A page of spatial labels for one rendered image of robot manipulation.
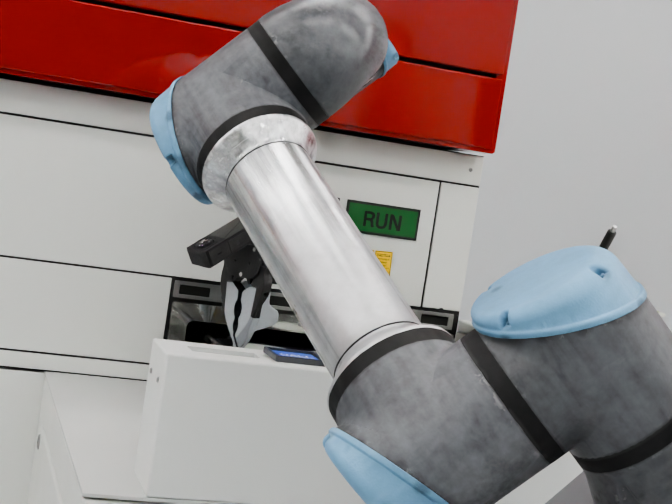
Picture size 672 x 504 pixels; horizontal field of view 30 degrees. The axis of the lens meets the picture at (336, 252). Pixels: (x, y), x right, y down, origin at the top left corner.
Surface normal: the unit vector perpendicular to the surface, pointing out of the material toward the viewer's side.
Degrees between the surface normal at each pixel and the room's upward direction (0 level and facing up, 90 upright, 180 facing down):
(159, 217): 90
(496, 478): 115
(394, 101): 90
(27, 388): 90
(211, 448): 90
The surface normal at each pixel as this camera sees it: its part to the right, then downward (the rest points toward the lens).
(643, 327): 0.59, -0.25
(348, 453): -0.48, -0.50
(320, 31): 0.25, -0.33
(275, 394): 0.28, 0.09
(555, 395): 0.03, 0.17
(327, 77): 0.44, 0.35
